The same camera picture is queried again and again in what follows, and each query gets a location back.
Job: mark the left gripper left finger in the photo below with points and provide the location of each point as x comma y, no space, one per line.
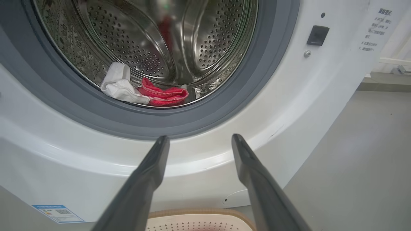
141,186

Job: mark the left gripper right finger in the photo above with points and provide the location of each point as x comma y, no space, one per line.
263,192

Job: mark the red cloth with stitched hem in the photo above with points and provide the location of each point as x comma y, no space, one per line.
163,96

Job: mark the white cloth garment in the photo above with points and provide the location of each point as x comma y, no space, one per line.
118,88

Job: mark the cream perforated laundry basket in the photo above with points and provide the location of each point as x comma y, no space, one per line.
192,223

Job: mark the grey rubber door gasket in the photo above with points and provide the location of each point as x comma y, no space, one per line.
192,123

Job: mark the white front-load washing machine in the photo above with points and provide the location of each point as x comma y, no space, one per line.
289,112

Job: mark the black door latch socket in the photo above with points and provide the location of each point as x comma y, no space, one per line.
318,35

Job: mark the blue energy label sticker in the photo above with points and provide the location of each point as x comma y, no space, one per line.
59,213

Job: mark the perforated steel drum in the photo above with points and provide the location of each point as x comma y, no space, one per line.
135,41

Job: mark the small silver screw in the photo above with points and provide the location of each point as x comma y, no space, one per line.
307,54

